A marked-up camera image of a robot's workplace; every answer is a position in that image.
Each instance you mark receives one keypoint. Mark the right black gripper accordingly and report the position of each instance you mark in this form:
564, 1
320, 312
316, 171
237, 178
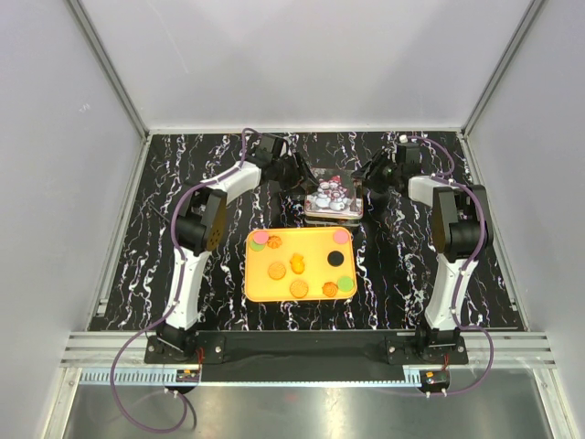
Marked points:
378, 160

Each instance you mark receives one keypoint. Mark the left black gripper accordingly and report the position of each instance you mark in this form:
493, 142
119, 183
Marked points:
302, 171

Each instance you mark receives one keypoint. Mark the gold tin lid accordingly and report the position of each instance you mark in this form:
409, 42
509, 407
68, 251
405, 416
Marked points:
334, 194

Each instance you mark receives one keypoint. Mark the gold cookie tin box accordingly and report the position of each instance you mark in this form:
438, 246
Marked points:
331, 222

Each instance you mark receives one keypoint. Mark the metal tongs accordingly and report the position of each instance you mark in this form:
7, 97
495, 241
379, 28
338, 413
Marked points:
162, 216

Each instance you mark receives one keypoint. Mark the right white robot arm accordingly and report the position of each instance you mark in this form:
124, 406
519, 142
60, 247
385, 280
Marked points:
461, 229

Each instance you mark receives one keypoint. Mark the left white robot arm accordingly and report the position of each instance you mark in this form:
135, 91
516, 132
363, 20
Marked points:
199, 220

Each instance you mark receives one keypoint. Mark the pink cookie right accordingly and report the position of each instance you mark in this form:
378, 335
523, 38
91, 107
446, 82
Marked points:
341, 237

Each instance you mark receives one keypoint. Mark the pink cookie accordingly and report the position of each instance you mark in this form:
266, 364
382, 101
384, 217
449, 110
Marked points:
261, 237
341, 237

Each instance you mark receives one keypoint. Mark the orange swirl cookie left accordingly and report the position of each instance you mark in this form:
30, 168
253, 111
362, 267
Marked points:
274, 242

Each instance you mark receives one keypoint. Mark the orange swirl cookie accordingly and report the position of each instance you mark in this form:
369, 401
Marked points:
330, 289
274, 242

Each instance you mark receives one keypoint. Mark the pink cookie left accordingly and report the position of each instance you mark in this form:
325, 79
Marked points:
261, 237

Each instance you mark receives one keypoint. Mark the green cookie left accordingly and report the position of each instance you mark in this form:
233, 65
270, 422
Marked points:
256, 247

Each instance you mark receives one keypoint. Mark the green cookie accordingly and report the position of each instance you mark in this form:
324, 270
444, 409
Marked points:
256, 247
346, 284

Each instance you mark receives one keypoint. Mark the yellow pineapple cookie centre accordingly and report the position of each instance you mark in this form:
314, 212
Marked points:
297, 263

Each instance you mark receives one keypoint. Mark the yellow plastic tray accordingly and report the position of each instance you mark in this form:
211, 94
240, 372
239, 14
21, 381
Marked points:
314, 244

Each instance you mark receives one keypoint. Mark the round tan biscuit left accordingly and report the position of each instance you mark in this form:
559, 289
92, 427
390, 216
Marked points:
277, 270

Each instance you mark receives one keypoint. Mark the round tan biscuit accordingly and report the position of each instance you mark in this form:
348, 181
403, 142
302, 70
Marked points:
299, 289
277, 270

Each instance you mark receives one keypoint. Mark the green cookie right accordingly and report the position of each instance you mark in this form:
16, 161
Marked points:
346, 284

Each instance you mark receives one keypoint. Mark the round tan biscuit bottom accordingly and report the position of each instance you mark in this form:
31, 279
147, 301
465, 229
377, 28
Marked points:
299, 289

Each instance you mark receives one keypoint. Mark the orange swirl cookie bottom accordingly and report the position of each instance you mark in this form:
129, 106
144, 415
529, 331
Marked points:
330, 289

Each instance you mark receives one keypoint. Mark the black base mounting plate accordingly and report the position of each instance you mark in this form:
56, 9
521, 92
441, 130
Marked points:
346, 357

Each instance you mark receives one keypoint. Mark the aluminium frame rail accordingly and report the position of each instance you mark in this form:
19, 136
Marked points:
101, 358

